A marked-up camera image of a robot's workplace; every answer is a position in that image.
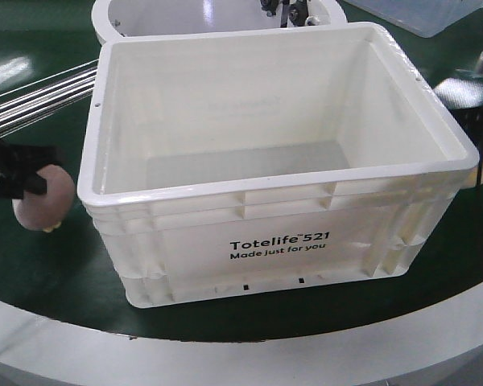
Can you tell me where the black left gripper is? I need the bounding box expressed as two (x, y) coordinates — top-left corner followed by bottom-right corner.
(0, 138), (62, 199)

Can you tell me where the brown soft ball toy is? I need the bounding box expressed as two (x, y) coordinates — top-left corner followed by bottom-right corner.
(11, 164), (75, 232)

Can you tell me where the white plastic Totelife tote box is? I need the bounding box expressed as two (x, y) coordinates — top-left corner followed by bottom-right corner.
(77, 23), (478, 308)

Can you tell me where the metal rods bundle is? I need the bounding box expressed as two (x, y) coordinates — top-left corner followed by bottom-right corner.
(0, 60), (97, 138)

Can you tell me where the white round conveyor hub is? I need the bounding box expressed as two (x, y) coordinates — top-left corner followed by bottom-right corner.
(92, 0), (347, 44)

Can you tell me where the black mechanism in hub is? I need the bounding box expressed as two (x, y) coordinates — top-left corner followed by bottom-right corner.
(259, 0), (320, 28)

